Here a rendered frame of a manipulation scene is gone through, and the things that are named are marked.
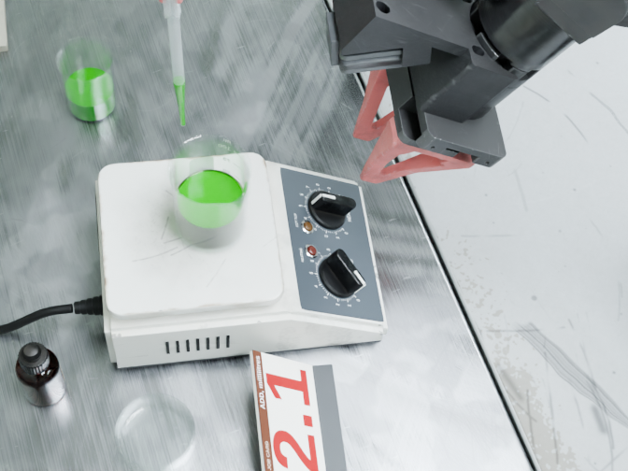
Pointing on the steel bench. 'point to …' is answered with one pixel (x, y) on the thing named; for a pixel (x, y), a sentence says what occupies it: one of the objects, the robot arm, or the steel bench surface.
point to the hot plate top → (270, 251)
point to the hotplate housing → (161, 331)
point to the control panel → (298, 184)
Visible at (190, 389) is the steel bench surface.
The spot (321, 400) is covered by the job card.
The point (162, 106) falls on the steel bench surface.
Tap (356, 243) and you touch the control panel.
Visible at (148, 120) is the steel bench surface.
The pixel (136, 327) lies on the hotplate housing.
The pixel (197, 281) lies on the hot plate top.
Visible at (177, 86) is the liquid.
